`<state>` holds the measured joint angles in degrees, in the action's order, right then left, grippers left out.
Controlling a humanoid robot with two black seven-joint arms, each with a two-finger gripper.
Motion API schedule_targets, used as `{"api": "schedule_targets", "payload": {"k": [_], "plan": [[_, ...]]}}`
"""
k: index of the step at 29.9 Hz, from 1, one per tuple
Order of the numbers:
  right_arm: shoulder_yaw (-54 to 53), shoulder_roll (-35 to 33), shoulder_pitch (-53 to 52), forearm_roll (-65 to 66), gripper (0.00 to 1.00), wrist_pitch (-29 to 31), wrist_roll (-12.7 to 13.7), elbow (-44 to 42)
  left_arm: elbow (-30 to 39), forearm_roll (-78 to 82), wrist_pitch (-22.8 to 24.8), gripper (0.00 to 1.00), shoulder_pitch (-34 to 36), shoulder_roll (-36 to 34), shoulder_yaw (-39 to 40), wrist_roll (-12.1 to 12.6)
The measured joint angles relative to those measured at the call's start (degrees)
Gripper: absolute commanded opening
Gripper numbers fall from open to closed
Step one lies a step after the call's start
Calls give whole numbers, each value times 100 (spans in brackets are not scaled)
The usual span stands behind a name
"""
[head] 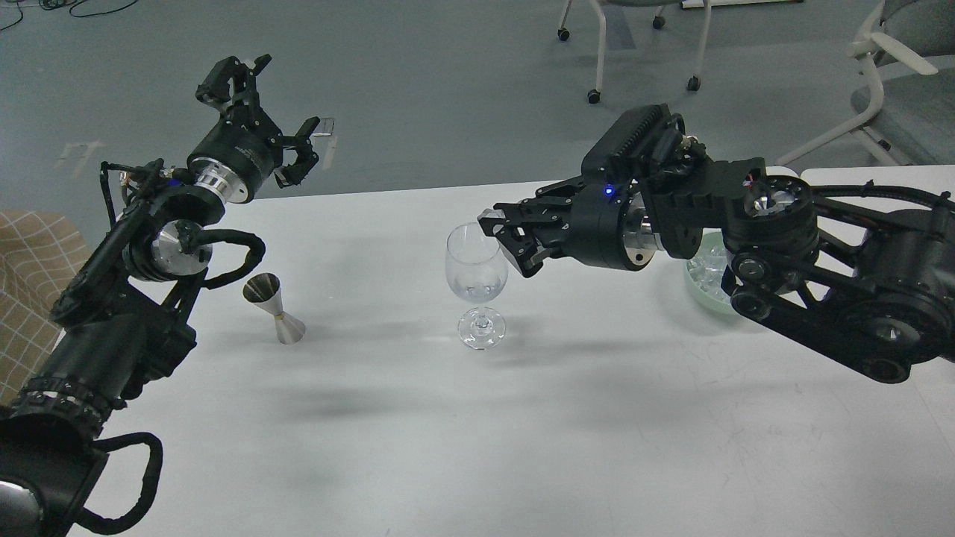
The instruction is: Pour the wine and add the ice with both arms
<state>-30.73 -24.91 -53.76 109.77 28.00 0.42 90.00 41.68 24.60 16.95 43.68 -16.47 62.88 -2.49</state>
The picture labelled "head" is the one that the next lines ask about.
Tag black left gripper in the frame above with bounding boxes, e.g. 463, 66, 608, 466
187, 54, 322, 204

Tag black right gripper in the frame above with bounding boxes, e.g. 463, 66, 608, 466
480, 179, 663, 278

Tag single clear ice cube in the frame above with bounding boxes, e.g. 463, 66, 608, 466
477, 208, 505, 227

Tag steel double jigger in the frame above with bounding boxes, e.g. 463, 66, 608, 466
242, 272, 307, 345

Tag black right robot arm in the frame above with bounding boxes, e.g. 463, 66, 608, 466
477, 104, 954, 383

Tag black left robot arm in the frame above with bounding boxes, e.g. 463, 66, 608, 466
2, 54, 321, 536

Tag clear wine glass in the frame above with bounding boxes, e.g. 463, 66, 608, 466
445, 223, 509, 351

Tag pile of ice cubes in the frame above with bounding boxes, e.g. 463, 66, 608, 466
688, 239, 736, 299

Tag silver floor socket plate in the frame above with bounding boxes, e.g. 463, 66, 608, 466
310, 118, 336, 137

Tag green bowl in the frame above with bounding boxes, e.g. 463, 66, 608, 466
683, 231, 739, 316

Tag beige checked cushion seat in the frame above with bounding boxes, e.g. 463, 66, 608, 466
1, 210, 91, 407

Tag grey white office chair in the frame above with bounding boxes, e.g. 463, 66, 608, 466
777, 1, 954, 166

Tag black floor cables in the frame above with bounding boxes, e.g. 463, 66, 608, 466
0, 0, 143, 34

